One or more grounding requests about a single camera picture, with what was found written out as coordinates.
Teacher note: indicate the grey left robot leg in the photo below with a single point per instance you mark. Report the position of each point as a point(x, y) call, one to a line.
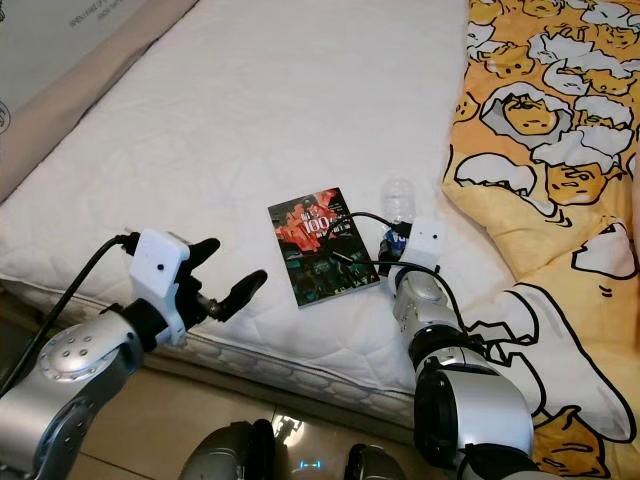
point(225, 455)

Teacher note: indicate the clear blue-labelled plastic bottle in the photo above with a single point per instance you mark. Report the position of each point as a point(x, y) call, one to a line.
point(398, 198)

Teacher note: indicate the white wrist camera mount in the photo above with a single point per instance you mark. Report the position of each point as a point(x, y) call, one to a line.
point(425, 245)
point(160, 262)

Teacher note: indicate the grey robot leg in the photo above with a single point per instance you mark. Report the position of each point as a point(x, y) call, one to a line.
point(225, 455)
point(375, 465)

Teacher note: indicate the dark red-printed book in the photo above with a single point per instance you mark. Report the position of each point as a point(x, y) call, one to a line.
point(315, 245)

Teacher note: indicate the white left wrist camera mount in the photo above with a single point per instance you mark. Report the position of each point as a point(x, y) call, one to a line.
point(160, 262)

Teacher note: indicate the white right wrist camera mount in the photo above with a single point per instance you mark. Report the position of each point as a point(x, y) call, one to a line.
point(425, 245)

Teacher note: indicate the grey right robot leg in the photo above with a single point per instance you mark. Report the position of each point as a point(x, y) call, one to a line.
point(375, 465)

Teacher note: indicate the white quilted mattress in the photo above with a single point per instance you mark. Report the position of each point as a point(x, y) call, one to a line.
point(240, 120)

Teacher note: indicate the yellow egg cartoon blanket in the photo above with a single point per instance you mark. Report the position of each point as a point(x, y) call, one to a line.
point(550, 110)

